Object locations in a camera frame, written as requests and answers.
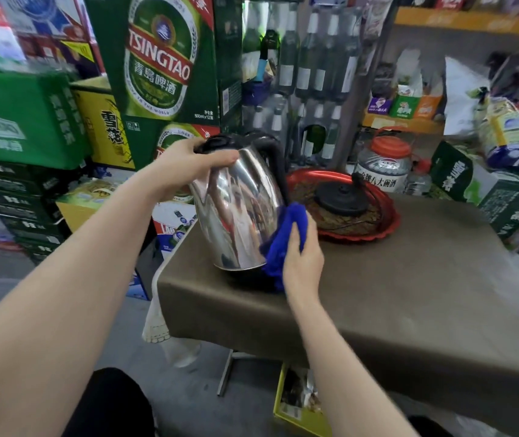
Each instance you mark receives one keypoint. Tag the person's left hand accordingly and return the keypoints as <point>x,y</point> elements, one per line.
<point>175,170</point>

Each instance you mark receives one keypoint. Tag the white red blue carton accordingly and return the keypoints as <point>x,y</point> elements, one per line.
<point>173,225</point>

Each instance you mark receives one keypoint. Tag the red round tray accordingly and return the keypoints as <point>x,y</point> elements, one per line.
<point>384,222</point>

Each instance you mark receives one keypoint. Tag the wide green beer carton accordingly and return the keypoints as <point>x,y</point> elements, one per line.
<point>22,118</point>

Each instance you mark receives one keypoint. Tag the dark green white carton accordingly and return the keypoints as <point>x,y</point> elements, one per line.
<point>491,195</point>

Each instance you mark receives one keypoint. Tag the yellow beer carton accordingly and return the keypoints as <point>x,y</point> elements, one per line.
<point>104,125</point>

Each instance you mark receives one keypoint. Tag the person's left forearm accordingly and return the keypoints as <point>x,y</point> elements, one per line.
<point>59,295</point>

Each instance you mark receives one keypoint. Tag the stack of dark green cartons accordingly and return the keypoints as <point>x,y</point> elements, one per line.
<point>13,195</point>

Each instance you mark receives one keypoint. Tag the row of clear glass bottles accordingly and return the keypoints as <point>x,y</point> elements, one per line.
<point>309,63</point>

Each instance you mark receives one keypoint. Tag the person's right forearm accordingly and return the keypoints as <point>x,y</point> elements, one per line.
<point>341,373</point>

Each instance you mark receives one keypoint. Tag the small purple box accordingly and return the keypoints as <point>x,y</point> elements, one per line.
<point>380,106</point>

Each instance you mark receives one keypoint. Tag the small orange box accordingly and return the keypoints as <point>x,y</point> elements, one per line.
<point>428,106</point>

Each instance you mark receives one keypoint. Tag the person's left thumb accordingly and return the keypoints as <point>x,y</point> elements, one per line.
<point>218,160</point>

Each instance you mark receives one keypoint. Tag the small green box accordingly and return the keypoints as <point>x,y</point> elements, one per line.
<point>404,107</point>

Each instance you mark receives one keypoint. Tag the stainless steel electric kettle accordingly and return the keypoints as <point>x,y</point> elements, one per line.
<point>236,209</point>

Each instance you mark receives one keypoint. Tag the person's black trouser leg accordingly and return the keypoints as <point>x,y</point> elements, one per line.
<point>109,405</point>

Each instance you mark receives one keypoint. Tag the tall green beer carton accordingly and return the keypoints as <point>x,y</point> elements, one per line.
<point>163,54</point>

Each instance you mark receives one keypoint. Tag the metal table leg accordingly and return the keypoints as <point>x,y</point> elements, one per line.
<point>227,373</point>

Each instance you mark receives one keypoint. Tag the person's right fingers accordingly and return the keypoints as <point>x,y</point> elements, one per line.
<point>304,236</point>

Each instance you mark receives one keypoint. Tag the brown tablecloth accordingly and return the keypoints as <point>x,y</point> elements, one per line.
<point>423,291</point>

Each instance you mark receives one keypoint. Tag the yellow green carton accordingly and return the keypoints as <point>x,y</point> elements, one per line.
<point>84,200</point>

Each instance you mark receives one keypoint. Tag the glass jar with red lid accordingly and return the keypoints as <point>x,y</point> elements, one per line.
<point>384,166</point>

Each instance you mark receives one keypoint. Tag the blue cleaning cloth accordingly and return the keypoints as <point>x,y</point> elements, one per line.
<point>283,243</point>

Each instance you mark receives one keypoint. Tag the yellow shelf rack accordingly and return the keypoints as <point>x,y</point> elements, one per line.
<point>469,20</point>

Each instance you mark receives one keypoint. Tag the person's right hand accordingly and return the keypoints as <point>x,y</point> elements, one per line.
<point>302,268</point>

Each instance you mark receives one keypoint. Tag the yellow cardboard box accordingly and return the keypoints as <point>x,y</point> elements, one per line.
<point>298,405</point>

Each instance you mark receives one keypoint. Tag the yellow blue plastic bag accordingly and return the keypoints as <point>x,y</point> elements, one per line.
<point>510,131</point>

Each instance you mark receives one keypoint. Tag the white lace cloth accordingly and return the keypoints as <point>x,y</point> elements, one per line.
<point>154,320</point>

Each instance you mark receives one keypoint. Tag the black kettle base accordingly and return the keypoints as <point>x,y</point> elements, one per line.
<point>341,197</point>

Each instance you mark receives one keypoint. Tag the clear plastic sheet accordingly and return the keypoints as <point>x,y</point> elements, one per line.
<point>182,352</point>

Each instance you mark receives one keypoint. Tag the small red-capped bottle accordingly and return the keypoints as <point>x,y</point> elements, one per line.
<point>418,181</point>

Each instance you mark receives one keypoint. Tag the blue plastic container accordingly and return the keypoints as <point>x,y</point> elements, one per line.
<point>256,91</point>

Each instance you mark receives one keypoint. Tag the white plastic bag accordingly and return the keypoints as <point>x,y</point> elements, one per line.
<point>462,100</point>

